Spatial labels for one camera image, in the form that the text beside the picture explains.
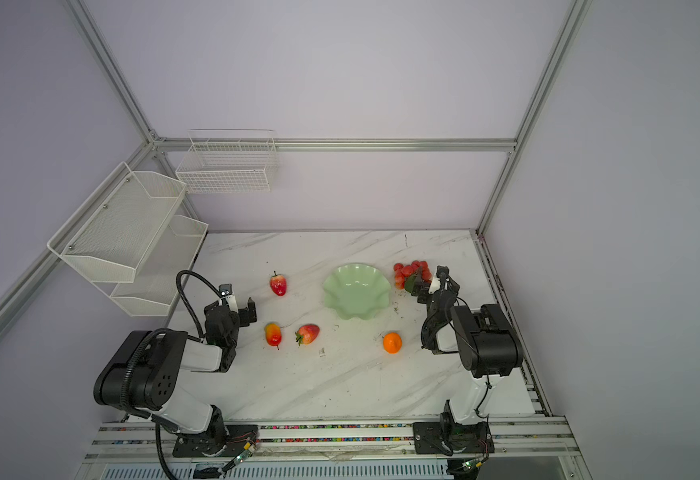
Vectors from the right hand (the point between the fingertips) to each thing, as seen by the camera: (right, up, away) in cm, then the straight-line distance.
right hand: (433, 273), depth 94 cm
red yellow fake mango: (-50, -18, -6) cm, 53 cm away
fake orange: (-14, -20, -8) cm, 26 cm away
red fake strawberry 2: (-39, -18, -6) cm, 44 cm away
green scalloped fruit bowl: (-24, -7, +7) cm, 26 cm away
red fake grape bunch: (-9, 0, +5) cm, 10 cm away
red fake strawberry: (-52, -4, +7) cm, 52 cm away
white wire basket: (-68, +37, +1) cm, 77 cm away
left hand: (-64, -9, -1) cm, 65 cm away
